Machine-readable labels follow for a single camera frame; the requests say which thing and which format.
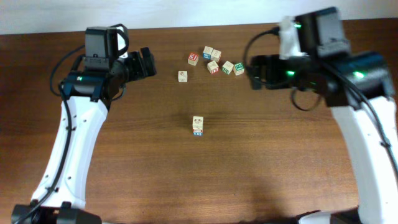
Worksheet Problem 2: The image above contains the wooden block letter K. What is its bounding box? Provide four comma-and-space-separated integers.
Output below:
178, 71, 188, 83

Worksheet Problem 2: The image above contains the wooden block red top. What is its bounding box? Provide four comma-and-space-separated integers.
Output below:
187, 53, 199, 66

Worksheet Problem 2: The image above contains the wooden block green B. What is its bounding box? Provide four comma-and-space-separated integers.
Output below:
233, 62, 244, 75

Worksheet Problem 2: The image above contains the wooden block green side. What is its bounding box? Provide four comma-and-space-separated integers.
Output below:
221, 61, 234, 75

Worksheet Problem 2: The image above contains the plain wooden block hourglass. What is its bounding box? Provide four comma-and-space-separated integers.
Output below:
211, 49, 221, 63

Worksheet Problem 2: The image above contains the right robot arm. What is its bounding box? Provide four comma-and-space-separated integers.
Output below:
243, 7, 397, 223

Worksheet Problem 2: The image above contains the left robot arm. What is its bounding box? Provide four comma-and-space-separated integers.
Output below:
11, 24, 157, 223

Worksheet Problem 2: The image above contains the wooden block blue D side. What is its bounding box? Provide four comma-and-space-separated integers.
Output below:
192, 116, 204, 129

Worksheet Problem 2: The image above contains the wooden block Y red side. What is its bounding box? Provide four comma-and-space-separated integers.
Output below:
207, 60, 219, 74

